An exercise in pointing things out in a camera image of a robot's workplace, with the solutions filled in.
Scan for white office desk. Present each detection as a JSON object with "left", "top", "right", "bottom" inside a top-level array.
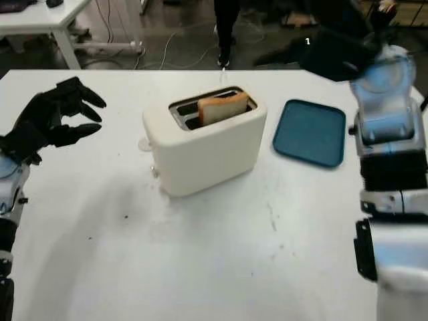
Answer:
[{"left": 0, "top": 0, "right": 144, "bottom": 71}]

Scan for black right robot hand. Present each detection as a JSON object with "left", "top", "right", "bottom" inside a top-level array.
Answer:
[{"left": 253, "top": 31, "right": 322, "bottom": 67}]

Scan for slice of toast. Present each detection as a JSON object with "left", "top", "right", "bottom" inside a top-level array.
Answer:
[{"left": 197, "top": 90, "right": 251, "bottom": 127}]

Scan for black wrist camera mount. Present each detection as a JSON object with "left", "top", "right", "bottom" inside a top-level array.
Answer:
[
  {"left": 300, "top": 29, "right": 381, "bottom": 84},
  {"left": 0, "top": 118, "right": 49, "bottom": 162}
]

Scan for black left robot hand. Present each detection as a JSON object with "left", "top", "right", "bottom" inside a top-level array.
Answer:
[{"left": 16, "top": 76, "right": 107, "bottom": 148}]

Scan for white two-slot toaster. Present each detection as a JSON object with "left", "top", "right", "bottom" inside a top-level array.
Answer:
[{"left": 142, "top": 86, "right": 268, "bottom": 197}]

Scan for black hanging cable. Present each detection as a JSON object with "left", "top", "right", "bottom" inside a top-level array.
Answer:
[{"left": 96, "top": 0, "right": 114, "bottom": 46}]

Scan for black trash bin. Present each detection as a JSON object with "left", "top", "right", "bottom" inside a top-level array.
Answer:
[{"left": 372, "top": 0, "right": 399, "bottom": 29}]

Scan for long white floor cable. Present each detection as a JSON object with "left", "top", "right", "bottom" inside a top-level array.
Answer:
[{"left": 136, "top": 19, "right": 282, "bottom": 71}]

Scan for blue plastic tray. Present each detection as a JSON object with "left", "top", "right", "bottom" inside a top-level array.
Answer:
[{"left": 271, "top": 99, "right": 346, "bottom": 170}]

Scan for person with black trousers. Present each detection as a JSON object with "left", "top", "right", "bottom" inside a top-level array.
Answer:
[{"left": 213, "top": 0, "right": 241, "bottom": 68}]

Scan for grey floor cable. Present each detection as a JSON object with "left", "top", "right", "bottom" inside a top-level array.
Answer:
[{"left": 82, "top": 46, "right": 148, "bottom": 71}]

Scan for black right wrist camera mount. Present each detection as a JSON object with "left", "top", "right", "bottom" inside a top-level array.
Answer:
[{"left": 300, "top": 29, "right": 381, "bottom": 84}]

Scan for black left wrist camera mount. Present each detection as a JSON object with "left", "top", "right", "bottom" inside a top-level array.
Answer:
[{"left": 0, "top": 118, "right": 49, "bottom": 162}]

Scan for wooden crates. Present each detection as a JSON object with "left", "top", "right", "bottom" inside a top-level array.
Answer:
[{"left": 280, "top": 0, "right": 428, "bottom": 28}]

